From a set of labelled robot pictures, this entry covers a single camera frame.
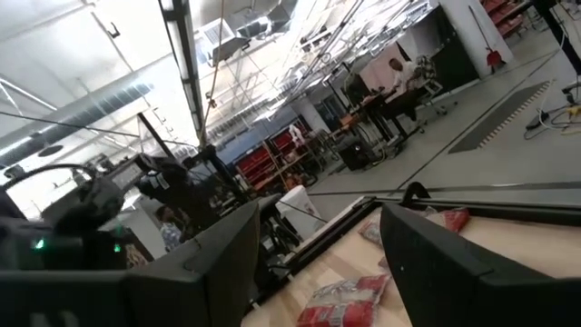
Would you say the floor cable bundle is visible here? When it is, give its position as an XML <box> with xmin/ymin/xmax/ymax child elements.
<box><xmin>523</xmin><ymin>79</ymin><xmax>581</xmax><ymax>140</ymax></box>

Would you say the black rig upright post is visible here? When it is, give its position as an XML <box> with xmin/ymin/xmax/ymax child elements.
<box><xmin>157</xmin><ymin>0</ymin><xmax>246</xmax><ymax>205</ymax></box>

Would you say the black desk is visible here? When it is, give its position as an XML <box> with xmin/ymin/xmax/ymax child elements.
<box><xmin>358</xmin><ymin>90</ymin><xmax>426</xmax><ymax>143</ymax></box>

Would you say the dark floor mat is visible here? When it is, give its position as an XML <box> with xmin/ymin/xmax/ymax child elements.
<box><xmin>448</xmin><ymin>80</ymin><xmax>551</xmax><ymax>154</ymax></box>

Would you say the shelf with red bins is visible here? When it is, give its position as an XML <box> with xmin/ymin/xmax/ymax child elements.
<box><xmin>233</xmin><ymin>120</ymin><xmax>320</xmax><ymax>192</ymax></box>

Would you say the white bag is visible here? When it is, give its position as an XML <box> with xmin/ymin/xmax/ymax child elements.
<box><xmin>275</xmin><ymin>184</ymin><xmax>329</xmax><ymax>241</ymax></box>

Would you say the gray ventilation duct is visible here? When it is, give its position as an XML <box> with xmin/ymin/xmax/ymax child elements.
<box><xmin>0</xmin><ymin>81</ymin><xmax>155</xmax><ymax>169</ymax></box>

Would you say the gray monitor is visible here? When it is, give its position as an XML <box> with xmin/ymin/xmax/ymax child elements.
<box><xmin>106</xmin><ymin>154</ymin><xmax>158</xmax><ymax>192</ymax></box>

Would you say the black box on floor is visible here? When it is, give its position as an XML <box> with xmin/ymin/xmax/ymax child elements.
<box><xmin>338</xmin><ymin>135</ymin><xmax>379</xmax><ymax>172</ymax></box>

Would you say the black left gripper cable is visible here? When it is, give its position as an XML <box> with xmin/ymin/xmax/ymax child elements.
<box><xmin>2</xmin><ymin>162</ymin><xmax>99</xmax><ymax>192</ymax></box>

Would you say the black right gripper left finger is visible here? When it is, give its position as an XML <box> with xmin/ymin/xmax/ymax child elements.
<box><xmin>124</xmin><ymin>199</ymin><xmax>261</xmax><ymax>327</ymax></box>

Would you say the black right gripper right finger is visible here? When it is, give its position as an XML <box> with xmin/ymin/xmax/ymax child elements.
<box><xmin>379</xmin><ymin>203</ymin><xmax>581</xmax><ymax>327</ymax></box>

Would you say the red popcorn bag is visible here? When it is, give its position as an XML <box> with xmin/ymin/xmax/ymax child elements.
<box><xmin>297</xmin><ymin>273</ymin><xmax>392</xmax><ymax>327</ymax></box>
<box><xmin>357</xmin><ymin>206</ymin><xmax>471</xmax><ymax>249</ymax></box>

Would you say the seated person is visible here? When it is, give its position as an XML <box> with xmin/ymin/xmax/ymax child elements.
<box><xmin>386</xmin><ymin>56</ymin><xmax>430</xmax><ymax>122</ymax></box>

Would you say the black aluminium table frame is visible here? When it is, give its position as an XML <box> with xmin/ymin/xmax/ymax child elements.
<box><xmin>244</xmin><ymin>194</ymin><xmax>581</xmax><ymax>314</ymax></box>

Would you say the red broom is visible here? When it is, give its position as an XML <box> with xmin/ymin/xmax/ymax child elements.
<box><xmin>467</xmin><ymin>4</ymin><xmax>506</xmax><ymax>74</ymax></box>

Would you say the black frame clamp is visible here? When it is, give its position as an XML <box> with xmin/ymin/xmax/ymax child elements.
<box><xmin>401</xmin><ymin>181</ymin><xmax>431</xmax><ymax>206</ymax></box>

